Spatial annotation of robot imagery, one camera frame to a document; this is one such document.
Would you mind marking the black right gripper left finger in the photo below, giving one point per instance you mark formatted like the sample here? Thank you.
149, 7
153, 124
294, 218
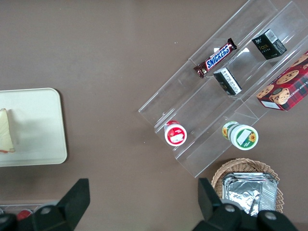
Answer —
65, 211

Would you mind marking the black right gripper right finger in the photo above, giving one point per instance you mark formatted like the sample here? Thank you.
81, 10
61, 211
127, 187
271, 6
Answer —
216, 214

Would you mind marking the triangular sandwich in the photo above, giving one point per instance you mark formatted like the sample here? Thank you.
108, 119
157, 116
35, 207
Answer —
5, 134

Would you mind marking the light wicker basket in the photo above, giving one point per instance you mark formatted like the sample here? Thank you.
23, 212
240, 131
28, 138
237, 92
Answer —
240, 166

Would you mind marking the cream plastic tray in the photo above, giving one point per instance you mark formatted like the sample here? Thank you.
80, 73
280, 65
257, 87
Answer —
36, 125

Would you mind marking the stack of foil trays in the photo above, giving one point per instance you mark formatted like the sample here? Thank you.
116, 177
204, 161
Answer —
250, 192

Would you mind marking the red cola bottle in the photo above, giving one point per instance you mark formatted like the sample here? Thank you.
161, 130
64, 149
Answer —
24, 214

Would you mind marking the clear acrylic bottle rack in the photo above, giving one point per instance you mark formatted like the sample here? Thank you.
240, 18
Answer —
14, 207

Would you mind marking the green lid sunflower cup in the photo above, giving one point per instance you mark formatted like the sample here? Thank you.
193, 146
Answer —
243, 137

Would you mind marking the red lid white cup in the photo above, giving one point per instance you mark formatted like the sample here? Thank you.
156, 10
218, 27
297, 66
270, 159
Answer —
176, 134

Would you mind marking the clear acrylic step shelf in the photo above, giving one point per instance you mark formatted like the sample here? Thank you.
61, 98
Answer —
207, 115

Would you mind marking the small black box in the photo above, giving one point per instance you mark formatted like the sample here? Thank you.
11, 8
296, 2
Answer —
228, 81
269, 45

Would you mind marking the red plaid cookie box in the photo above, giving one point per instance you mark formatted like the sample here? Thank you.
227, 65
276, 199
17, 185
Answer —
286, 89

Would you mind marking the Snickers chocolate bar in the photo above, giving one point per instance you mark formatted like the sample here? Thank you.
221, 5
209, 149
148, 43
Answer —
216, 59

